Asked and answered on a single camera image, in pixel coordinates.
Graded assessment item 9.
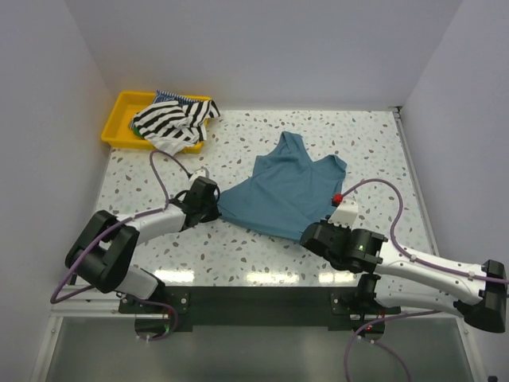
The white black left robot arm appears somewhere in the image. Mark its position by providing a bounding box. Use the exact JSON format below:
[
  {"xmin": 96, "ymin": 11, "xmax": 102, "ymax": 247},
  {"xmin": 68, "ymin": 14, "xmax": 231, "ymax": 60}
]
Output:
[{"xmin": 65, "ymin": 176, "xmax": 220, "ymax": 312}]

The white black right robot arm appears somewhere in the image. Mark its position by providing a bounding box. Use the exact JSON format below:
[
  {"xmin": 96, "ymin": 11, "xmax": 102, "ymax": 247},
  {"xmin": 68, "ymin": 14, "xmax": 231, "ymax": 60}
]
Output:
[{"xmin": 300, "ymin": 220, "xmax": 507, "ymax": 333}]

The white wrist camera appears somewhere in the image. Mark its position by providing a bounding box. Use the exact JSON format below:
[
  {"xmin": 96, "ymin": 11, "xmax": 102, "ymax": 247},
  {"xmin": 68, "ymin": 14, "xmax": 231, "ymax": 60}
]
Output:
[
  {"xmin": 326, "ymin": 193, "xmax": 359, "ymax": 228},
  {"xmin": 190, "ymin": 167, "xmax": 209, "ymax": 179}
]

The yellow plastic tray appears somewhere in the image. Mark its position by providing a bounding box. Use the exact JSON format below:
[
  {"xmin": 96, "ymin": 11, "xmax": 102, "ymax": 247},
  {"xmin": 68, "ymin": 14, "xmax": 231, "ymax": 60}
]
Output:
[{"xmin": 101, "ymin": 91, "xmax": 212, "ymax": 154}]

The green garment in tray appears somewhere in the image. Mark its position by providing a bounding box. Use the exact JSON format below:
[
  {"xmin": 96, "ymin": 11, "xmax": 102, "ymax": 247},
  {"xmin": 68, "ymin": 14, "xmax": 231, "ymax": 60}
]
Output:
[{"xmin": 129, "ymin": 121, "xmax": 144, "ymax": 139}]

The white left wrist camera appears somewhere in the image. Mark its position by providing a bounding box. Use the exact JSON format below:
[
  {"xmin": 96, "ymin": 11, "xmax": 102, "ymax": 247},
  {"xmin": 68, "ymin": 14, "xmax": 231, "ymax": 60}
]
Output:
[{"xmin": 190, "ymin": 167, "xmax": 209, "ymax": 179}]

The black white striped tank top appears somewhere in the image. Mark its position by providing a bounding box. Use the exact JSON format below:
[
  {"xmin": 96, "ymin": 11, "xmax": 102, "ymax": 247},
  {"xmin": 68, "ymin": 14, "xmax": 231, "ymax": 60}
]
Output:
[{"xmin": 131, "ymin": 100, "xmax": 220, "ymax": 155}]

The blue ribbed tank top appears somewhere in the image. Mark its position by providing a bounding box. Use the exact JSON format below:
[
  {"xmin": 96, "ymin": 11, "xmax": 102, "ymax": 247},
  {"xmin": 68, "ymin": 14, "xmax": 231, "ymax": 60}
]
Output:
[{"xmin": 219, "ymin": 131, "xmax": 347, "ymax": 242}]

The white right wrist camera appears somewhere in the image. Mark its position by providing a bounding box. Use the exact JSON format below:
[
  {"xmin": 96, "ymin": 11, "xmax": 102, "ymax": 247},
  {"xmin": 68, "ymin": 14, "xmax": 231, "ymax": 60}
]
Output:
[{"xmin": 326, "ymin": 193, "xmax": 359, "ymax": 228}]

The blue white striped tank top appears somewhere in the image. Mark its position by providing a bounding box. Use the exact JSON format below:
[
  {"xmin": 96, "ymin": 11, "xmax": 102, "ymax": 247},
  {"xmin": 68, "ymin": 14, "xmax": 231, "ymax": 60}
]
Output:
[{"xmin": 152, "ymin": 90, "xmax": 199, "ymax": 107}]

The aluminium frame rail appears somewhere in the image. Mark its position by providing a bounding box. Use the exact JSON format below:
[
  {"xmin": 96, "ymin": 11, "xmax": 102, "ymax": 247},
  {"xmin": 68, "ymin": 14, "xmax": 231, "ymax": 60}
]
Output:
[{"xmin": 49, "ymin": 284, "xmax": 124, "ymax": 318}]

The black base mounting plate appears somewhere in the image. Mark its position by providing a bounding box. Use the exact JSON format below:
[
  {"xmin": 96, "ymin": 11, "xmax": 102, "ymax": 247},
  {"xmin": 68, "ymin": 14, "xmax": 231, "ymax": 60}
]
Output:
[{"xmin": 119, "ymin": 286, "xmax": 401, "ymax": 334}]

